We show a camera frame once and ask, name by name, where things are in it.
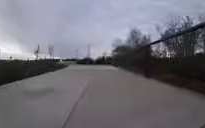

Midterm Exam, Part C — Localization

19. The bare tree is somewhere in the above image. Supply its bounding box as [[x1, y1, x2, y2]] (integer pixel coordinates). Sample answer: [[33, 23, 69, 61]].
[[47, 44, 56, 60], [33, 44, 41, 61]]

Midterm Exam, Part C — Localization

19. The grey concrete path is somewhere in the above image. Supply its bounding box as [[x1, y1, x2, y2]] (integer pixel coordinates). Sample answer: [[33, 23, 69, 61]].
[[0, 63, 205, 128]]

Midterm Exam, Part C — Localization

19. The dark grass area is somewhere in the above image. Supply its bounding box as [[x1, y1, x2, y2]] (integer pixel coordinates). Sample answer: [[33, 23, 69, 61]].
[[0, 59, 70, 89]]

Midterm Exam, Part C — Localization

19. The row of bare trees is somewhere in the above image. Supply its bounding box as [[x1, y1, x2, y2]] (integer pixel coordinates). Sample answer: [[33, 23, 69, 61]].
[[110, 13, 205, 61]]

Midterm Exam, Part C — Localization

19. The dark chain-link fence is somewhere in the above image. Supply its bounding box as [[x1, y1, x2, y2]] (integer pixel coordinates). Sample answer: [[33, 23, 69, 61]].
[[111, 17, 205, 88]]

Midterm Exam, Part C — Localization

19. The dark grass verge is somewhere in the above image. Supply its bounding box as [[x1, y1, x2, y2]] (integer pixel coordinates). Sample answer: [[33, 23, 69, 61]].
[[116, 64, 205, 98]]

